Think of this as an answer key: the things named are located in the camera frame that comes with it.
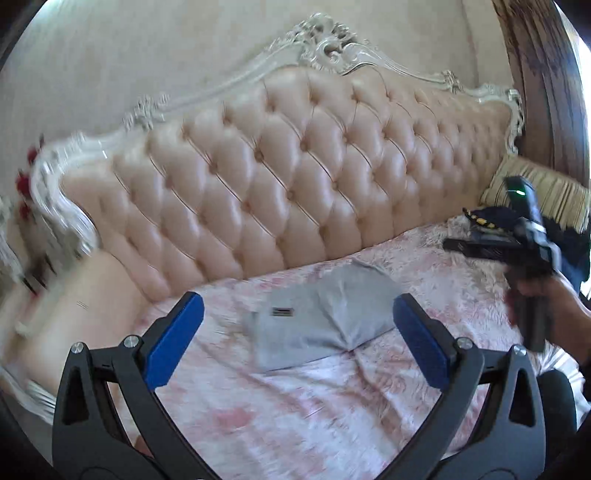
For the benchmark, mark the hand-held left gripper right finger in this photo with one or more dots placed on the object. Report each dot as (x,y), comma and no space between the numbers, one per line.
(418,341)

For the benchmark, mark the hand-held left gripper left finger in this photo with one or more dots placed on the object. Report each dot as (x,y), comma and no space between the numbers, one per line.
(178,339)

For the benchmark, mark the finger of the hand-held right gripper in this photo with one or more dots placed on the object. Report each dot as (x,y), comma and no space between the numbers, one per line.
(475,253)
(494,239)

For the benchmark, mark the black garment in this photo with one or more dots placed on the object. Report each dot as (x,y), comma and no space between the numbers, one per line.
(489,214)

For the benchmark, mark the grey sweater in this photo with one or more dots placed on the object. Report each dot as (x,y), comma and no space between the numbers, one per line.
(314,323)

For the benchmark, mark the person's right hand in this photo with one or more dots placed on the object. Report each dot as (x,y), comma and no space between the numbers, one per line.
(563,309)

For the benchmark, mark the striped beige pillow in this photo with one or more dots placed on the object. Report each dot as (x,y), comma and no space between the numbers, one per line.
(563,194)

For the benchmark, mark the pink floral blanket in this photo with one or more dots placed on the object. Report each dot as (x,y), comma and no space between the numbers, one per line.
(300,415)

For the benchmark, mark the person's dark clothing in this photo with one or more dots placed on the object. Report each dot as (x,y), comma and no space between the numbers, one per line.
(556,406)

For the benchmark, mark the beige tufted sofa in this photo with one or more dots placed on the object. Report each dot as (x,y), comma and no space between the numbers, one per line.
(277,184)

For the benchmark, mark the white lace cloth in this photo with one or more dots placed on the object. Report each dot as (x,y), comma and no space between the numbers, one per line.
(7,249)

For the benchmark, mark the red flowers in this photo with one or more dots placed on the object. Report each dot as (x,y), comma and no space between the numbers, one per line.
(23,177)

